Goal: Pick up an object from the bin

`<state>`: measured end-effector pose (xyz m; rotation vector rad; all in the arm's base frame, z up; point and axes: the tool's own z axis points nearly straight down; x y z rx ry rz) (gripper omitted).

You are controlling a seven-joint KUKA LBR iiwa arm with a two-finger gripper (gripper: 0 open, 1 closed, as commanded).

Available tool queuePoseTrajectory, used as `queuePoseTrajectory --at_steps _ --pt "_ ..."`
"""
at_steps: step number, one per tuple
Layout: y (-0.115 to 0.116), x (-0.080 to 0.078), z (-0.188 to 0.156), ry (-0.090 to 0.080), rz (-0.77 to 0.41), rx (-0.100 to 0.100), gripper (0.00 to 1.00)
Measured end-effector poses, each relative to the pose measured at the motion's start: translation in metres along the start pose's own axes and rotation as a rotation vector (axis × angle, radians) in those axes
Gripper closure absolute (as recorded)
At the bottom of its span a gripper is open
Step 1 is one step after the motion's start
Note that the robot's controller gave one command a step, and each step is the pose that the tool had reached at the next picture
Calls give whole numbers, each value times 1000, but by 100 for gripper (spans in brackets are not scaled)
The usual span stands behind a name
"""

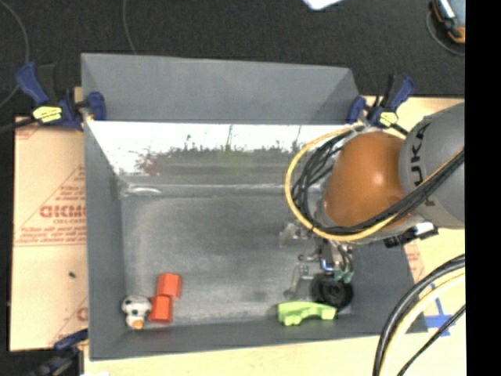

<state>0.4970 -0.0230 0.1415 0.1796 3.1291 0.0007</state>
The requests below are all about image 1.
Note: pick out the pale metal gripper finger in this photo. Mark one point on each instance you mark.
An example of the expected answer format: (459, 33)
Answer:
(293, 235)
(300, 278)

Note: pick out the orange hexagonal block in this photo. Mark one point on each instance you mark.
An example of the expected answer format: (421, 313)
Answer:
(161, 309)
(169, 285)

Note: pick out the black cylinder on white bracket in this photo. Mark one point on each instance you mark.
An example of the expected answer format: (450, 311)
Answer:
(407, 236)

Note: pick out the black round wheel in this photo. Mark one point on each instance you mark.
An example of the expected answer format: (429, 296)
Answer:
(332, 293)

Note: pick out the grey metal bin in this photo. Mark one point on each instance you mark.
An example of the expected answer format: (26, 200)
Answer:
(219, 241)

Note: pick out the white toy animal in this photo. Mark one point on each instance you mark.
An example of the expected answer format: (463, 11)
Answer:
(135, 308)

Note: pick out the brown cardboard board red print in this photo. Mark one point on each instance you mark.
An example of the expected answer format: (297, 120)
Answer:
(43, 257)

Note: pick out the green curved plastic piece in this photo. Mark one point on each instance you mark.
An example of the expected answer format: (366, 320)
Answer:
(299, 312)

